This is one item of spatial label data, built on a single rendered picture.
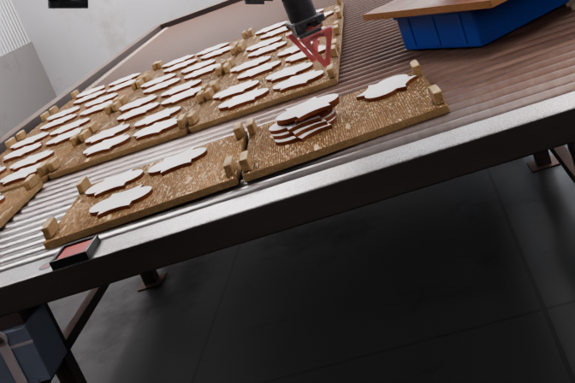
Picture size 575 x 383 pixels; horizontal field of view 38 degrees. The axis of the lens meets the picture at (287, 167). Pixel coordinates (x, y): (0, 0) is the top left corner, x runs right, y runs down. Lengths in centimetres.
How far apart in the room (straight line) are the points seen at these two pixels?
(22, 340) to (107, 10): 524
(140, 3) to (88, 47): 57
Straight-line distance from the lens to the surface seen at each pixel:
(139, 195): 170
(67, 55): 692
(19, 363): 169
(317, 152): 157
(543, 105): 148
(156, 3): 663
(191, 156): 184
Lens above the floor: 137
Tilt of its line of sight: 16 degrees down
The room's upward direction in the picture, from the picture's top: 21 degrees counter-clockwise
